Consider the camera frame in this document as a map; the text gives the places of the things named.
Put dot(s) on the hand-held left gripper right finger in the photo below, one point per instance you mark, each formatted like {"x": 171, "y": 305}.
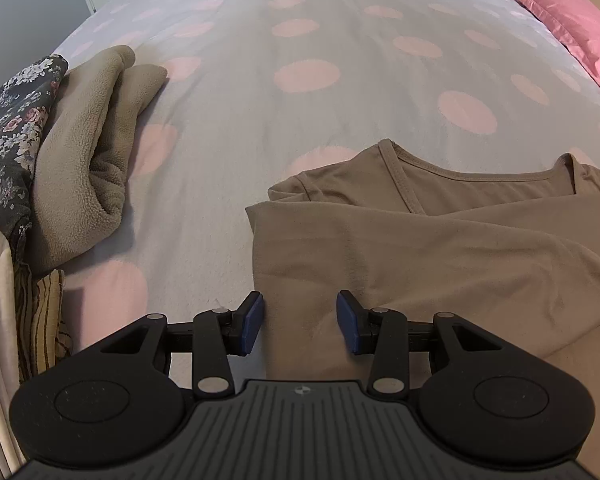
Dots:
{"x": 347, "y": 322}

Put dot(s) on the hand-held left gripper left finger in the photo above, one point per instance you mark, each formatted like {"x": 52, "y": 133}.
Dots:
{"x": 252, "y": 322}

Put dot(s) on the taupe long-sleeve shirt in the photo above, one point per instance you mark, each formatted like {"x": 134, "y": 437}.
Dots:
{"x": 430, "y": 240}

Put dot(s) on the grey bedspread with pink dots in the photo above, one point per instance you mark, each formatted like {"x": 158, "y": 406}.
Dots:
{"x": 330, "y": 125}

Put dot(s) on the yellow brown striped garment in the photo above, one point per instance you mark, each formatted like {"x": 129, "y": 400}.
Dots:
{"x": 42, "y": 320}

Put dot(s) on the beige fleece garment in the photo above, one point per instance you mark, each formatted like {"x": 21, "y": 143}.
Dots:
{"x": 75, "y": 160}

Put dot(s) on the cream white garment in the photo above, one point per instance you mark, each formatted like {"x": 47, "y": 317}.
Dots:
{"x": 0, "y": 310}

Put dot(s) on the dark floral garment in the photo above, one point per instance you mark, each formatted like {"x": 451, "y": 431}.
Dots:
{"x": 10, "y": 125}

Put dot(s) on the pink pillow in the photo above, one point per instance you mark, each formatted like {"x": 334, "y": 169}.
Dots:
{"x": 570, "y": 15}

